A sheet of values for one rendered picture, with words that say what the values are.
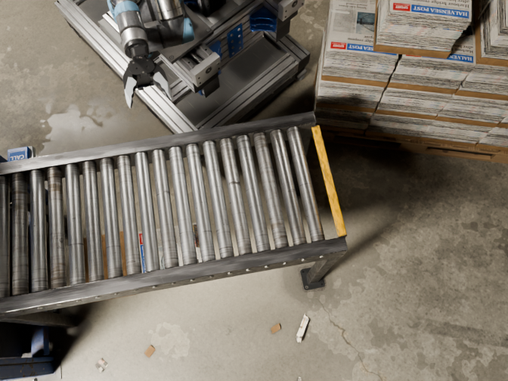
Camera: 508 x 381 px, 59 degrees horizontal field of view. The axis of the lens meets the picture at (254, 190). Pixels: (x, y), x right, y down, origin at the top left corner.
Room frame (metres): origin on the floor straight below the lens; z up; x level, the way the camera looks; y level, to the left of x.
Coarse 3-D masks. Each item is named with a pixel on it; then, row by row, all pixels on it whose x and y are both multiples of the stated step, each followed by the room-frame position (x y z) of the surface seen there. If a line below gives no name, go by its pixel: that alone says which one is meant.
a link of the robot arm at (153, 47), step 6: (150, 30) 0.96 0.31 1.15; (156, 30) 0.96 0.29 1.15; (150, 36) 0.94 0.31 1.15; (156, 36) 0.94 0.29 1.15; (150, 42) 0.93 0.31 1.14; (156, 42) 0.93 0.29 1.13; (150, 48) 0.92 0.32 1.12; (156, 48) 0.92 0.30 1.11; (162, 48) 0.93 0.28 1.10; (150, 54) 0.92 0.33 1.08
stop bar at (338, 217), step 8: (312, 128) 0.77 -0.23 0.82; (320, 136) 0.73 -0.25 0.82; (320, 144) 0.70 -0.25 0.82; (320, 152) 0.67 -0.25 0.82; (320, 160) 0.63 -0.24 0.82; (328, 168) 0.60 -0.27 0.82; (328, 176) 0.57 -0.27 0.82; (328, 184) 0.54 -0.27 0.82; (328, 192) 0.51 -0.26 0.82; (336, 200) 0.48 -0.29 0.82; (336, 208) 0.45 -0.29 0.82; (336, 216) 0.42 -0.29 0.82; (336, 224) 0.39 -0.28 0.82; (344, 224) 0.39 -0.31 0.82; (344, 232) 0.36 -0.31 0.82
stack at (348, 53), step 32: (352, 0) 1.34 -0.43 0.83; (352, 32) 1.18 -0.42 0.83; (320, 64) 1.29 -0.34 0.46; (352, 64) 1.09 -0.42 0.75; (384, 64) 1.07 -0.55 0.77; (416, 64) 1.05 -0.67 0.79; (448, 64) 1.03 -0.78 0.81; (480, 64) 1.01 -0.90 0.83; (320, 96) 1.10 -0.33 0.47; (352, 96) 1.08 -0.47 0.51; (384, 96) 1.05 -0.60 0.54; (416, 96) 1.03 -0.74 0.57; (448, 96) 1.01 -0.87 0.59; (352, 128) 1.07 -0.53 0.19; (384, 128) 1.04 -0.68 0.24; (416, 128) 1.02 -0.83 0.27; (448, 128) 0.99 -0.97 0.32; (480, 128) 0.97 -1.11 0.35
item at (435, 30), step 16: (384, 0) 1.20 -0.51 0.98; (400, 0) 1.12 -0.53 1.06; (416, 0) 1.12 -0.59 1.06; (432, 0) 1.12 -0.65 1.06; (448, 0) 1.12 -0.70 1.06; (464, 0) 1.12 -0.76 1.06; (384, 16) 1.11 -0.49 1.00; (400, 16) 1.08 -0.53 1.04; (416, 16) 1.07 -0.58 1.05; (432, 16) 1.06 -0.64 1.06; (448, 16) 1.05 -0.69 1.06; (464, 16) 1.05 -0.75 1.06; (384, 32) 1.09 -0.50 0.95; (400, 32) 1.07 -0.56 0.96; (416, 32) 1.07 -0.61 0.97; (432, 32) 1.06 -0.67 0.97; (448, 32) 1.05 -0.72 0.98; (416, 48) 1.06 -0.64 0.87; (432, 48) 1.05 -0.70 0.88; (448, 48) 1.04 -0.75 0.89
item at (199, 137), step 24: (264, 120) 0.81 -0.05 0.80; (288, 120) 0.81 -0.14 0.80; (312, 120) 0.81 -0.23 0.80; (120, 144) 0.73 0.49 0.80; (144, 144) 0.73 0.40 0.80; (168, 144) 0.73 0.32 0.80; (216, 144) 0.74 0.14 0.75; (0, 168) 0.65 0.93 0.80; (24, 168) 0.65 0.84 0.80; (48, 168) 0.65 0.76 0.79
